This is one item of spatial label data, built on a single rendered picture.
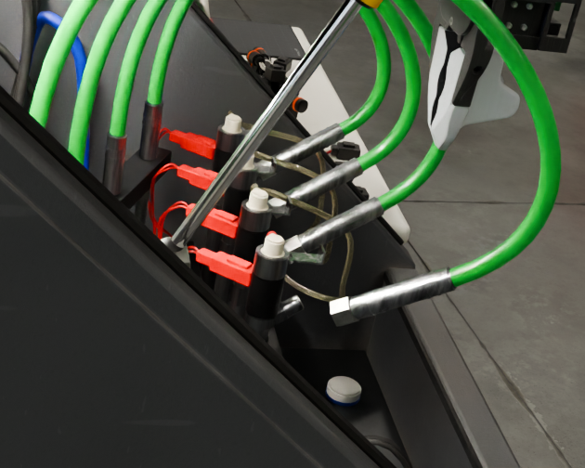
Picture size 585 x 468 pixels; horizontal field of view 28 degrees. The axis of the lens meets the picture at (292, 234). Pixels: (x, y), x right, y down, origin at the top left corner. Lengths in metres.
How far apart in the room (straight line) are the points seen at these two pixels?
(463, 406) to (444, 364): 0.07
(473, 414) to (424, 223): 2.52
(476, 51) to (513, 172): 3.33
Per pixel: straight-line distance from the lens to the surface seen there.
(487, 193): 3.95
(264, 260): 0.94
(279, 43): 1.90
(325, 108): 1.68
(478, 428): 1.14
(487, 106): 0.90
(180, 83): 1.21
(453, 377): 1.20
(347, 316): 0.87
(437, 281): 0.85
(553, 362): 3.13
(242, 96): 1.23
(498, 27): 0.78
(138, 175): 1.13
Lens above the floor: 1.60
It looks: 28 degrees down
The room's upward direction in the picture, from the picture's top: 11 degrees clockwise
